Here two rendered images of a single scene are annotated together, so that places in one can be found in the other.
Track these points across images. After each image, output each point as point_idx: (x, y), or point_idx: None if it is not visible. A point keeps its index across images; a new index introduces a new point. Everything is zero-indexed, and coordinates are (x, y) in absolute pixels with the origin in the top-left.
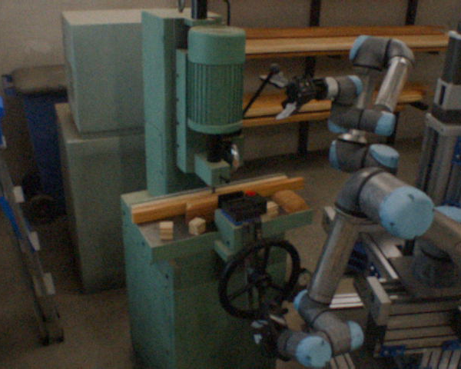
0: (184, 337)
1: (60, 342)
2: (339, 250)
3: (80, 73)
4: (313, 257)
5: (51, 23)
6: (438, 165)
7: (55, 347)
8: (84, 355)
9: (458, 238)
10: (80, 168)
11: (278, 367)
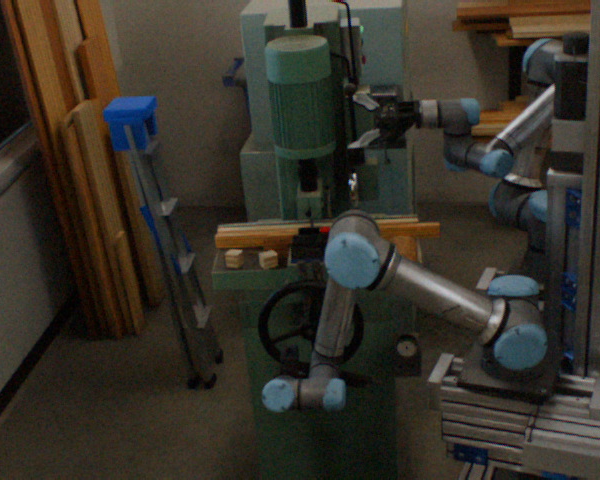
0: (260, 385)
1: (207, 388)
2: (331, 297)
3: (252, 71)
4: None
5: None
6: (551, 224)
7: (200, 392)
8: (223, 407)
9: (445, 305)
10: (254, 185)
11: (433, 478)
